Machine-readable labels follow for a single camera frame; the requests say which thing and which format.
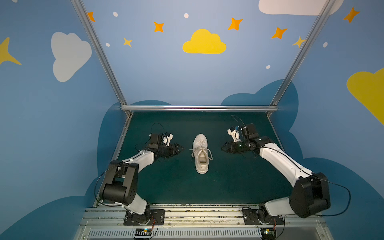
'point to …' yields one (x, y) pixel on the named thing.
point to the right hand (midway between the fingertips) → (226, 146)
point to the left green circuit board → (143, 232)
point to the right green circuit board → (268, 233)
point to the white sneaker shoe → (202, 160)
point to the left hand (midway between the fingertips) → (181, 149)
